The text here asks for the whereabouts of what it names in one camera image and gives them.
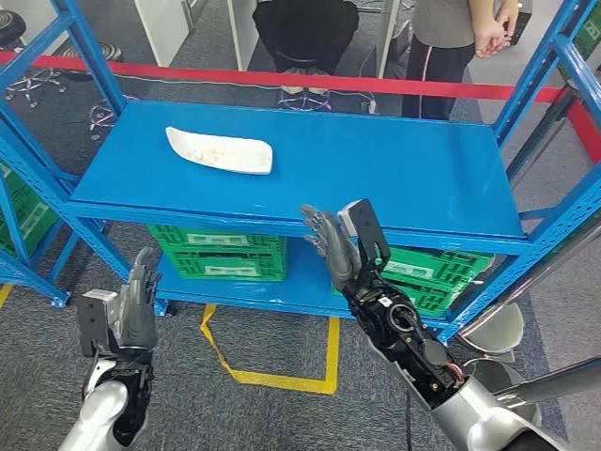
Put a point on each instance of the chrome stool base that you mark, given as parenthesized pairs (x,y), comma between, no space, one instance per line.
(35,84)
(101,115)

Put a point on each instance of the white desk panel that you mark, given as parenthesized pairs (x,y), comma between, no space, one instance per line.
(160,31)
(386,37)
(241,31)

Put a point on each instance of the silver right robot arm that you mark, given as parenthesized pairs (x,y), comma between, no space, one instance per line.
(403,323)

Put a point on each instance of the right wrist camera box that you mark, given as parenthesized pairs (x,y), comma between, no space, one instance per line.
(369,227)

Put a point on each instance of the blue metal shelf rack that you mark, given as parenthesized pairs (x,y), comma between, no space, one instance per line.
(375,168)

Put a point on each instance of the silver metal pole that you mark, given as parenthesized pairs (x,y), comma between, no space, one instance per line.
(554,380)
(540,274)

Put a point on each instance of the white round base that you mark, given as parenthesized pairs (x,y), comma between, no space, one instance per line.
(498,330)

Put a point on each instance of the black stool with chrome base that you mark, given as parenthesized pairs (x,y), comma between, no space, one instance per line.
(305,99)

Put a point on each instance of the white curved plastic part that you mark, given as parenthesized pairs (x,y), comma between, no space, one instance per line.
(220,155)

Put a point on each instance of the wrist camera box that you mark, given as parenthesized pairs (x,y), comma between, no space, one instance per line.
(93,320)
(369,227)

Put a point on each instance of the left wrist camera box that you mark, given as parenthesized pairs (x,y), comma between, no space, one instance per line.
(93,320)

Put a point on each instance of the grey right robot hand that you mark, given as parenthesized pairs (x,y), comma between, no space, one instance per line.
(338,255)

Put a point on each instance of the person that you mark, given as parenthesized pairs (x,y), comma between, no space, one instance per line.
(305,31)
(441,37)

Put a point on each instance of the dark metal beam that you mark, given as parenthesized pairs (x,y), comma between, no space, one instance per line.
(540,134)

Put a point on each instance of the red floor strip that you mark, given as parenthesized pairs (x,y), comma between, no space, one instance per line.
(188,71)

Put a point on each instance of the green plastic crate stack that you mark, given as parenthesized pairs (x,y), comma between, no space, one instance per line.
(591,37)

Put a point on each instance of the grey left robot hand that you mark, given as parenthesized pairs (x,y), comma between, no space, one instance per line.
(139,311)

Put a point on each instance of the yellow floor tape outline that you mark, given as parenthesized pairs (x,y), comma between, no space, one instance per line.
(331,355)

